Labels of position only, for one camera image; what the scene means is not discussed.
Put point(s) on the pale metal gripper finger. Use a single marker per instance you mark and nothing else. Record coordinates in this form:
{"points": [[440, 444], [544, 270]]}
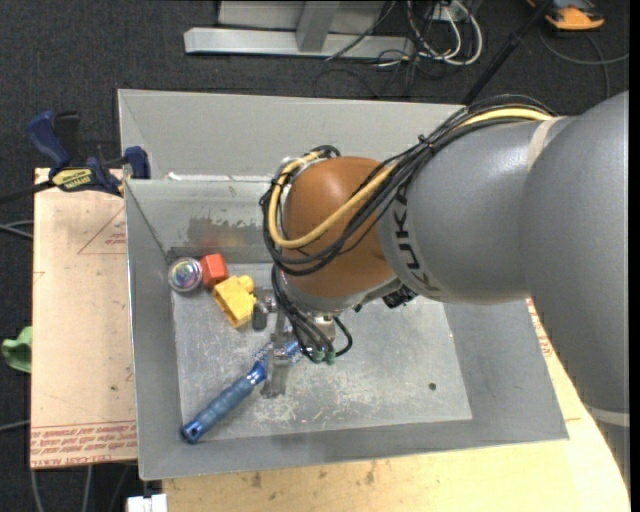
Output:
{"points": [[281, 377], [268, 382]]}

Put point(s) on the small dark grey cylinder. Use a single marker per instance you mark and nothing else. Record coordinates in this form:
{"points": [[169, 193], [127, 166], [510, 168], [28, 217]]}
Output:
{"points": [[260, 316]]}

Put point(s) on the yellow toy block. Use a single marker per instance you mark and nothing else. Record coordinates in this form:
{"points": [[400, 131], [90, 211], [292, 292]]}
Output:
{"points": [[234, 300]]}

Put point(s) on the red block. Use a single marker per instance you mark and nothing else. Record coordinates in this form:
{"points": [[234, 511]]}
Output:
{"points": [[215, 270]]}

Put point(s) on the grey metal bin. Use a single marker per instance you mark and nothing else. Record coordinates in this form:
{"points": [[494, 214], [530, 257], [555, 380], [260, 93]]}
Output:
{"points": [[380, 380]]}

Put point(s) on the shiny iridescent round ball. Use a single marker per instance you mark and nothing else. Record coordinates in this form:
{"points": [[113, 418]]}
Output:
{"points": [[184, 275]]}

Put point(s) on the brown cardboard board, red print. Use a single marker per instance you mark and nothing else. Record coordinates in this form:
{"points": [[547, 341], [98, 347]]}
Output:
{"points": [[80, 320]]}

